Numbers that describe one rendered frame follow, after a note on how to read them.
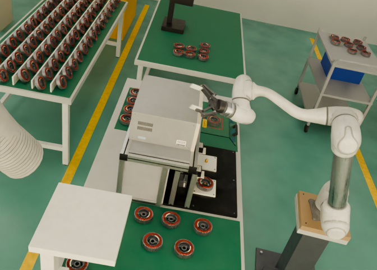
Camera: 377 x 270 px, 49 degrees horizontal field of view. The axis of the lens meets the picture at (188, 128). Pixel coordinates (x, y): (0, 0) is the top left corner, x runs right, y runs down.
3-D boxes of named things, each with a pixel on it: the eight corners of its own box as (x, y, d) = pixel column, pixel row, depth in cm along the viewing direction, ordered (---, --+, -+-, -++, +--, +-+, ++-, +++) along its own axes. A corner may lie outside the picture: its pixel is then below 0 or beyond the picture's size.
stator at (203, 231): (211, 223, 249) (213, 219, 247) (210, 238, 240) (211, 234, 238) (193, 219, 249) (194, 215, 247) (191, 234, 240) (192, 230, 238)
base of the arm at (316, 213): (332, 200, 280) (335, 194, 277) (340, 225, 262) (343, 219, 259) (306, 195, 279) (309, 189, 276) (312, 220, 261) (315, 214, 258)
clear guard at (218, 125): (235, 124, 292) (237, 118, 289) (235, 146, 273) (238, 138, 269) (189, 116, 291) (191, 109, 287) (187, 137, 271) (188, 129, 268)
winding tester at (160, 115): (198, 111, 278) (204, 85, 266) (193, 151, 243) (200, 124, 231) (141, 100, 276) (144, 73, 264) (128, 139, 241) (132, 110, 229)
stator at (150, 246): (149, 255, 224) (150, 251, 221) (138, 241, 230) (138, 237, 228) (165, 246, 230) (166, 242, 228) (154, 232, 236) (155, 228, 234)
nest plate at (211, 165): (216, 158, 296) (216, 156, 296) (215, 172, 284) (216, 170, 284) (196, 154, 296) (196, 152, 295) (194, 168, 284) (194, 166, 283)
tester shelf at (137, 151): (201, 108, 290) (202, 103, 287) (195, 173, 235) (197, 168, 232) (139, 96, 288) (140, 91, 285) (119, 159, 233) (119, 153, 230)
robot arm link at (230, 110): (236, 113, 227) (227, 110, 225) (226, 120, 234) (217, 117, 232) (235, 100, 232) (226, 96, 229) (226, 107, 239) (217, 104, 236)
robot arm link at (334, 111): (327, 100, 225) (329, 114, 214) (362, 101, 221) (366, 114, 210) (325, 120, 233) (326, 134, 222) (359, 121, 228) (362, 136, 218)
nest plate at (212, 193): (215, 181, 277) (216, 179, 276) (215, 197, 265) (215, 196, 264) (193, 177, 276) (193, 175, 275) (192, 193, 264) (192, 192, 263)
